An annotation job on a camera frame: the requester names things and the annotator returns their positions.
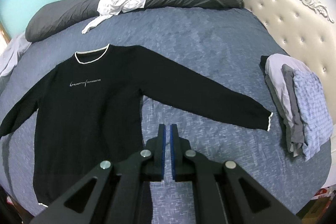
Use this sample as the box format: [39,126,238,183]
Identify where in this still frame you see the black sweater white trim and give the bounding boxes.
[1,45,272,206]

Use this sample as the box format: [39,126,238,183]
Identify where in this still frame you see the stack of folded clothes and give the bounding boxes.
[260,53,333,161]

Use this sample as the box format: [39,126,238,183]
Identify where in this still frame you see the blue heathered bed sheet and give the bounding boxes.
[1,7,331,213]

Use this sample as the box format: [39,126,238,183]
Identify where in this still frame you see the light grey blanket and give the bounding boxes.
[1,32,31,77]

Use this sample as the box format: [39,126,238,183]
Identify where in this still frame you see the white garment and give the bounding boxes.
[81,0,146,34]

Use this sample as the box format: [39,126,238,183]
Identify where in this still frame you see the cream tufted headboard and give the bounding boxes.
[244,0,335,112]

